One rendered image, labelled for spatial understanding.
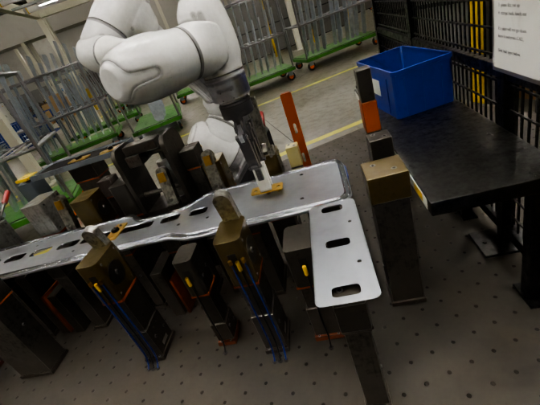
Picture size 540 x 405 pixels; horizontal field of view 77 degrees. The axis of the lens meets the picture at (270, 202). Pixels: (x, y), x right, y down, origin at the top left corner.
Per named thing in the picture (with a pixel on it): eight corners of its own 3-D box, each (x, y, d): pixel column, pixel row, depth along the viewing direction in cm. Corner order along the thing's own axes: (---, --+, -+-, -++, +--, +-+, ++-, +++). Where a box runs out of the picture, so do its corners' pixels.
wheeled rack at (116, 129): (37, 179, 714) (-23, 97, 632) (50, 165, 802) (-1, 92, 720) (124, 144, 739) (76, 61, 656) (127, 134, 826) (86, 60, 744)
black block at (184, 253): (217, 357, 87) (165, 274, 73) (224, 325, 96) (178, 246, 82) (236, 354, 86) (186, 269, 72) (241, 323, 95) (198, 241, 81)
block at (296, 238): (317, 353, 79) (280, 263, 66) (314, 313, 89) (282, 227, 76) (347, 349, 77) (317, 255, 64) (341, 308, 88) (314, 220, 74)
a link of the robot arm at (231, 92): (199, 83, 71) (210, 111, 74) (239, 70, 69) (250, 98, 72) (209, 76, 79) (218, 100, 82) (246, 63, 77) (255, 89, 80)
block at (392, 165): (392, 307, 83) (366, 180, 66) (385, 284, 90) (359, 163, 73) (427, 301, 81) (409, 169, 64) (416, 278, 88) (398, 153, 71)
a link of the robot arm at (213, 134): (222, 169, 169) (180, 151, 160) (235, 137, 170) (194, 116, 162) (231, 169, 154) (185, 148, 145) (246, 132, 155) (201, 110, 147)
